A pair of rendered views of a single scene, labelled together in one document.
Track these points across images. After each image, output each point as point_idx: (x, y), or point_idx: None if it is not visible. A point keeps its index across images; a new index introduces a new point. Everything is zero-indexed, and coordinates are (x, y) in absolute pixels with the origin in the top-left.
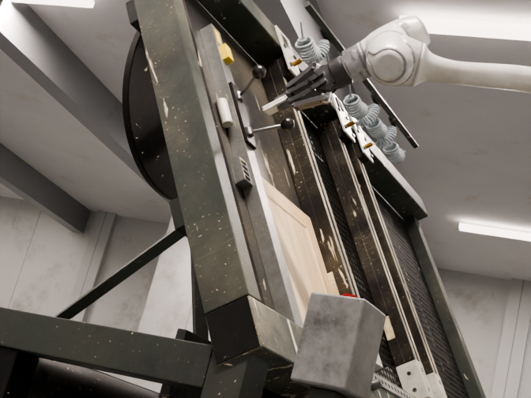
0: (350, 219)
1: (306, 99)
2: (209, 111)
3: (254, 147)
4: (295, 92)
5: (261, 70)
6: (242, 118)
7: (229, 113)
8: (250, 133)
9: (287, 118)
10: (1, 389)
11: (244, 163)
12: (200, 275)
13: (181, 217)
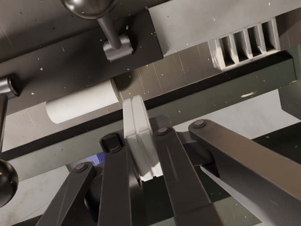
0: None
1: (246, 208)
2: (233, 208)
3: (151, 19)
4: (137, 187)
5: (4, 202)
6: (92, 80)
7: (93, 102)
8: (132, 51)
9: (88, 16)
10: None
11: (219, 44)
12: None
13: None
